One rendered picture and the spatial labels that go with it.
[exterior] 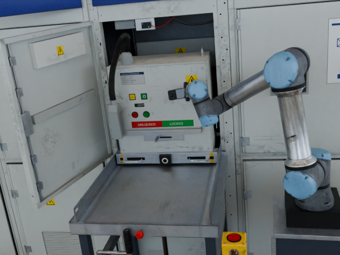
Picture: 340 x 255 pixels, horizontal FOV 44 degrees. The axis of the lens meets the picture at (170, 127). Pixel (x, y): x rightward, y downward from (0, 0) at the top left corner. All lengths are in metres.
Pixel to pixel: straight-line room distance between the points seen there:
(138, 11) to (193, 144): 0.72
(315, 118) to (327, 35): 0.41
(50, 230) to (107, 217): 1.02
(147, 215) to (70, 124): 0.64
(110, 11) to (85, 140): 0.67
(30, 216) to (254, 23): 1.76
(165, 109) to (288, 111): 0.75
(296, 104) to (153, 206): 0.75
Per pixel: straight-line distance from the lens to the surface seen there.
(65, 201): 2.61
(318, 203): 1.75
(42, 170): 1.98
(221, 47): 2.10
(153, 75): 2.03
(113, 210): 1.85
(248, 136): 2.19
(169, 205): 1.82
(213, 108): 1.71
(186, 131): 2.05
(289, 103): 1.51
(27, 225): 2.83
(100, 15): 2.20
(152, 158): 2.19
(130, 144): 2.19
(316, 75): 2.13
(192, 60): 2.01
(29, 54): 1.89
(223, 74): 2.12
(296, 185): 1.58
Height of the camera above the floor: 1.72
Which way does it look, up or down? 19 degrees down
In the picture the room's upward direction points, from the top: 6 degrees counter-clockwise
